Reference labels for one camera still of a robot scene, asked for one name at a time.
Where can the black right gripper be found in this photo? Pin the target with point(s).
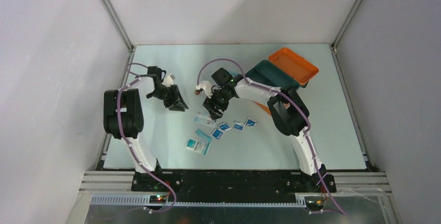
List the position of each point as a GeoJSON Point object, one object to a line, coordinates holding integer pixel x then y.
{"type": "Point", "coordinates": [210, 103]}

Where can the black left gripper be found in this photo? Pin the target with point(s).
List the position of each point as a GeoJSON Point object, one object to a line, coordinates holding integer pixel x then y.
{"type": "Point", "coordinates": [177, 103]}

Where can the dark teal divider tray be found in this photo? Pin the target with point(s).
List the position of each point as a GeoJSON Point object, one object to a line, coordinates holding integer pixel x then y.
{"type": "Point", "coordinates": [269, 74]}

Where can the teal white label packet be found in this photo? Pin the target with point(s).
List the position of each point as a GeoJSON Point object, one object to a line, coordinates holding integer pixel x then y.
{"type": "Point", "coordinates": [197, 145]}

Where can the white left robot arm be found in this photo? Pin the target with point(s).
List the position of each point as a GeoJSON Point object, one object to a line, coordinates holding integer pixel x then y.
{"type": "Point", "coordinates": [123, 117]}

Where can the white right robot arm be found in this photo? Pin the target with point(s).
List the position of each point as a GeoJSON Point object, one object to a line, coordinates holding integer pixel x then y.
{"type": "Point", "coordinates": [288, 112]}

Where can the orange plastic medicine box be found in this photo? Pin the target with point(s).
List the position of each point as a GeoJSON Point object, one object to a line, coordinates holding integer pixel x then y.
{"type": "Point", "coordinates": [294, 65]}

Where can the blue white wipe sachet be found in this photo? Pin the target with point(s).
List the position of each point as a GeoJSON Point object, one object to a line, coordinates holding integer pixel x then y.
{"type": "Point", "coordinates": [223, 126]}
{"type": "Point", "coordinates": [238, 126]}
{"type": "Point", "coordinates": [250, 122]}
{"type": "Point", "coordinates": [217, 133]}

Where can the teal strip packet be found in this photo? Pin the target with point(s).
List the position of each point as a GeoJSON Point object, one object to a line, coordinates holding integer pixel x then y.
{"type": "Point", "coordinates": [203, 135]}

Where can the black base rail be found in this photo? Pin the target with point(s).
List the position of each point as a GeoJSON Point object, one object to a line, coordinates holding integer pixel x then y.
{"type": "Point", "coordinates": [232, 186]}

